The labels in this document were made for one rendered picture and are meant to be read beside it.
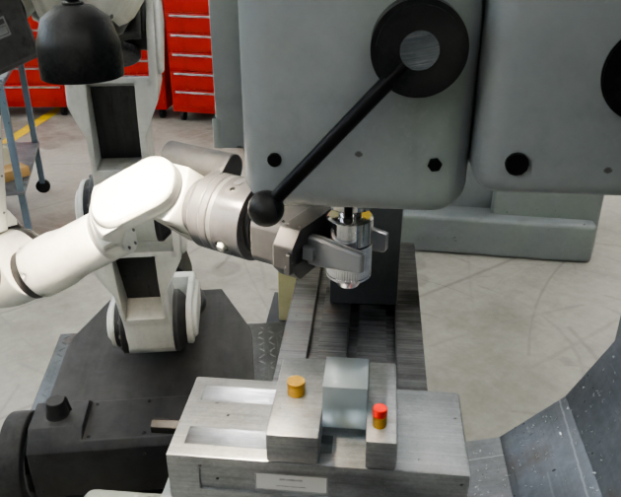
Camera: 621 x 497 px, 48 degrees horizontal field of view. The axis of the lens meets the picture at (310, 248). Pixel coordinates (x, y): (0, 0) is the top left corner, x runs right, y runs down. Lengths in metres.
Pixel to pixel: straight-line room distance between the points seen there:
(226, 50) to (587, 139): 0.31
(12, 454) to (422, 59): 1.23
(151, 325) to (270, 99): 1.06
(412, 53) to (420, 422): 0.51
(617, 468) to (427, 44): 0.57
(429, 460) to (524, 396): 1.76
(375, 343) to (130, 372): 0.73
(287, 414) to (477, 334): 2.09
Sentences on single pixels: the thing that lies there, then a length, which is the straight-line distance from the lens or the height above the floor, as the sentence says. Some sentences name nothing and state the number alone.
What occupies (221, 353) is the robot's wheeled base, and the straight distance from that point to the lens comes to 1.71.
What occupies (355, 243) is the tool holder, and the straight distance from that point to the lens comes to 0.68.
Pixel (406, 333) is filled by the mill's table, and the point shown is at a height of 0.91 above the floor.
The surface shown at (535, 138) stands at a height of 1.39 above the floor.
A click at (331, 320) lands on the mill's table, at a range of 1.20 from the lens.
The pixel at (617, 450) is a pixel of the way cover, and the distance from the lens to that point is 0.92.
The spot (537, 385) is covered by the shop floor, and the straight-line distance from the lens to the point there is 2.66.
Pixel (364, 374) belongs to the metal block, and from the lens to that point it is 0.83.
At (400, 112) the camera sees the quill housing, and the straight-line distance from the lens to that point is 0.56.
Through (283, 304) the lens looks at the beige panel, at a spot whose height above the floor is 0.11.
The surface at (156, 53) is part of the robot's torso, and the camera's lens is 1.28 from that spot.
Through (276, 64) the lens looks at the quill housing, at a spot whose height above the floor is 1.44.
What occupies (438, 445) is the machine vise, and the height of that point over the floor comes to 0.98.
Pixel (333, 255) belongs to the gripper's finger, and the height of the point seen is 1.24.
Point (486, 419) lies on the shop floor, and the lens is 2.46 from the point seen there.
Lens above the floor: 1.55
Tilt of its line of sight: 27 degrees down
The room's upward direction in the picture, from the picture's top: straight up
